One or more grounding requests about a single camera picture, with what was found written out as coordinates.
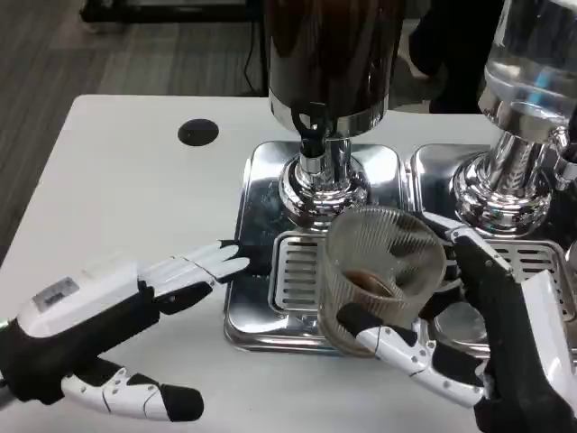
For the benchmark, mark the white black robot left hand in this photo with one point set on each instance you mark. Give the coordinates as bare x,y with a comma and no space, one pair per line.
81,315

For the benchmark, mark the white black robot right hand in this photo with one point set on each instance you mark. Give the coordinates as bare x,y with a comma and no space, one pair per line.
518,352

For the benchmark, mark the clear ribbed glass cup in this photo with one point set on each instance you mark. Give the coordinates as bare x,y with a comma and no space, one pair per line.
360,252

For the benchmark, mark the slotted steel tray grid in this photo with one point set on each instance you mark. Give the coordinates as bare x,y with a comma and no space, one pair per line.
297,275
532,257

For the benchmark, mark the steel drip tray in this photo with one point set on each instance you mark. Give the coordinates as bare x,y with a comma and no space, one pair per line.
261,203
433,180

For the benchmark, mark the clear drink dispenser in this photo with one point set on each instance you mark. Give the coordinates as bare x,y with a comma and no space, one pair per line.
523,67

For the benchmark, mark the black dispenser tap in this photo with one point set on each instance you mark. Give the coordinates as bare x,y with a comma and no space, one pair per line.
311,131

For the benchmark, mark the person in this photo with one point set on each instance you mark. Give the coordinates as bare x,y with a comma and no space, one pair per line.
460,45

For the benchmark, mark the dark drink dispenser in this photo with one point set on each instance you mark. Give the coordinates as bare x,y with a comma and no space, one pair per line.
333,54

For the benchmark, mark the black furniture frame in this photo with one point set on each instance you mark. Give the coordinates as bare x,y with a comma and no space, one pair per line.
180,10

